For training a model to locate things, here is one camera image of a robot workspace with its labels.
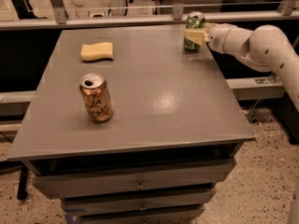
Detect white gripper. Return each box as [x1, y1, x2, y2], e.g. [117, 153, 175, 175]
[184, 22, 236, 54]

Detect green soda can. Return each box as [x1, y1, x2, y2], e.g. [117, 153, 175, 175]
[184, 11, 205, 51]

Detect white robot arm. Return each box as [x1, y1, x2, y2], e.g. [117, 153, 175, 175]
[188, 23, 299, 224]

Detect orange soda can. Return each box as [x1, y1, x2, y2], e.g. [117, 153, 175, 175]
[79, 73, 113, 122]

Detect grey drawer cabinet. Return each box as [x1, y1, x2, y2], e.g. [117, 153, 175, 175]
[8, 25, 254, 224]

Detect yellow sponge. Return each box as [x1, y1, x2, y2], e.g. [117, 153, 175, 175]
[80, 42, 113, 62]

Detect person legs dark trousers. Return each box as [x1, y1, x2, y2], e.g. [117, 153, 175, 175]
[11, 0, 36, 20]

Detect metal railing frame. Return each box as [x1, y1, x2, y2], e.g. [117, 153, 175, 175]
[0, 10, 299, 31]

